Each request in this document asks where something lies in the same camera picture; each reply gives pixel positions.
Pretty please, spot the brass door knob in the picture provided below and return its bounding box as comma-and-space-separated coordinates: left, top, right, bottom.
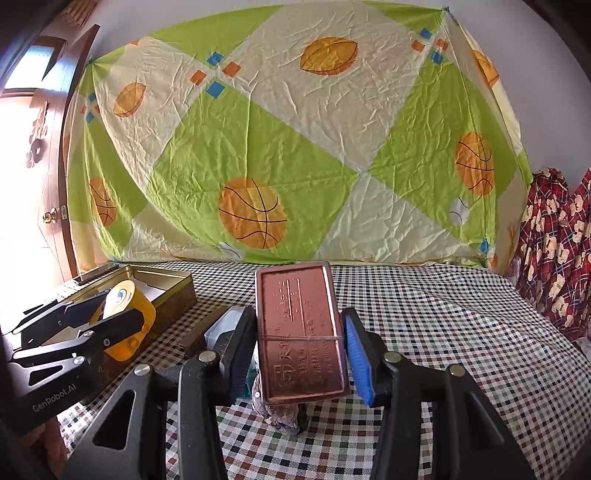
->
42, 207, 59, 224

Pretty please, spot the blue bear toy block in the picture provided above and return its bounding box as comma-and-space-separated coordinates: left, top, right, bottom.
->
247, 346, 259, 379

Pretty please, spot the red plaid bear fabric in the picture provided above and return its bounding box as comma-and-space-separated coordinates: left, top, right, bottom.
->
514, 168, 590, 341

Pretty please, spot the wooden door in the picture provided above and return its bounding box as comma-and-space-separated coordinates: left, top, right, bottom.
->
1, 1, 99, 286

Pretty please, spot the dark brown flat bar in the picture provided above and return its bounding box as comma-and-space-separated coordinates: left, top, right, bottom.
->
178, 305, 228, 360

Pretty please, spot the green basketball bedsheet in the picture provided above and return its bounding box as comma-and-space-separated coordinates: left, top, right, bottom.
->
65, 2, 532, 273

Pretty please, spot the gold metal tin tray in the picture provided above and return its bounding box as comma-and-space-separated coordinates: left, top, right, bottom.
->
64, 265, 197, 391

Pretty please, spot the black floral hair clip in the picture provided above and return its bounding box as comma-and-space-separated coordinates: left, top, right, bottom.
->
252, 374, 308, 436

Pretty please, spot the clear plastic case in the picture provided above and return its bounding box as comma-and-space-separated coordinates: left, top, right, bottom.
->
204, 306, 245, 350

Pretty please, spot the checkered tablecloth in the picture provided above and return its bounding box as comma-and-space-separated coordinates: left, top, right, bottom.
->
57, 260, 591, 480

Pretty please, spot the yellow face toy block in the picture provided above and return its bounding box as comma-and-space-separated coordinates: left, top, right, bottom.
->
89, 280, 156, 362

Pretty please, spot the copper rectangular tin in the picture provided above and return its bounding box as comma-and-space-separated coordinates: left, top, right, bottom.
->
254, 261, 349, 406

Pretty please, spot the white paper tray liner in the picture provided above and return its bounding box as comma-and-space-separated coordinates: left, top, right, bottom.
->
52, 279, 165, 341

